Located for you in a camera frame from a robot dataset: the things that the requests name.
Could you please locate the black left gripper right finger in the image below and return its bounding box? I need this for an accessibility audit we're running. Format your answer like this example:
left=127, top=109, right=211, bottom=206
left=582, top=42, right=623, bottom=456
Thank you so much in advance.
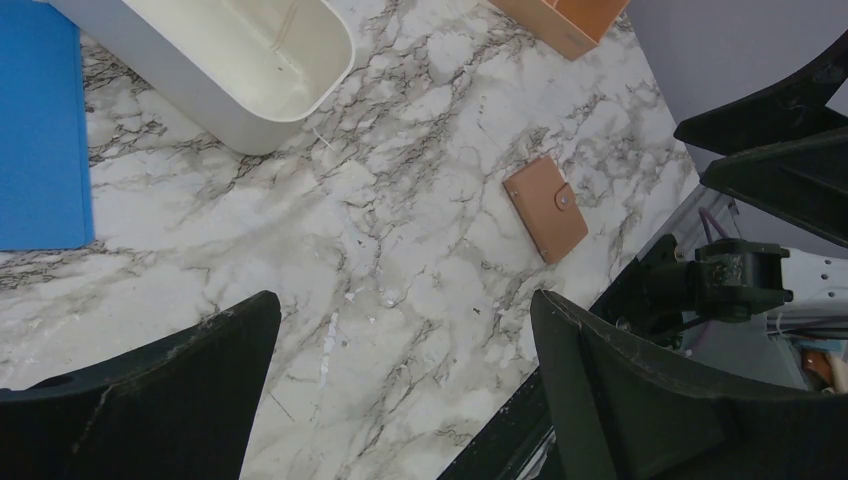
left=530, top=290, right=847, bottom=479

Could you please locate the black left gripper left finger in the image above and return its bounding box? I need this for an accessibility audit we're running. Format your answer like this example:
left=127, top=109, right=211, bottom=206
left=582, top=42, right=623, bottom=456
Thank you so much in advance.
left=1, top=291, right=282, bottom=479

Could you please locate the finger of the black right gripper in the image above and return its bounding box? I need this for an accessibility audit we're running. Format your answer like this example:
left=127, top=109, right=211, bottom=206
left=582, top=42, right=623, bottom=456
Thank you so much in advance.
left=701, top=127, right=847, bottom=247
left=674, top=34, right=847, bottom=156

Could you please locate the tan leather card holder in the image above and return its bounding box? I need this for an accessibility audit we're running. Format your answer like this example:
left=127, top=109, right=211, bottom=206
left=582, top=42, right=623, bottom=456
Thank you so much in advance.
left=503, top=156, right=588, bottom=265

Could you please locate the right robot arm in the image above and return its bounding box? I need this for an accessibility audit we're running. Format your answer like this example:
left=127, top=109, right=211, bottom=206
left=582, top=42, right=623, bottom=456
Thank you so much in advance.
left=643, top=37, right=847, bottom=331

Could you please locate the orange desk organizer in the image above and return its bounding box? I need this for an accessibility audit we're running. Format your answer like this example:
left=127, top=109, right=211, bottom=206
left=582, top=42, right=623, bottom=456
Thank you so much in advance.
left=491, top=0, right=630, bottom=61

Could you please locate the blue folder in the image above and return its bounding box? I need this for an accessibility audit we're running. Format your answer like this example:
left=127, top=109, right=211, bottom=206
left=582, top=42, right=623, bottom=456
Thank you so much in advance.
left=1, top=1, right=94, bottom=251

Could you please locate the white oblong plastic tray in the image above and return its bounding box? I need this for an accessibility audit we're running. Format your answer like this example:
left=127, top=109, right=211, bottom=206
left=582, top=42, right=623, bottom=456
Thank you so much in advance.
left=52, top=0, right=355, bottom=155

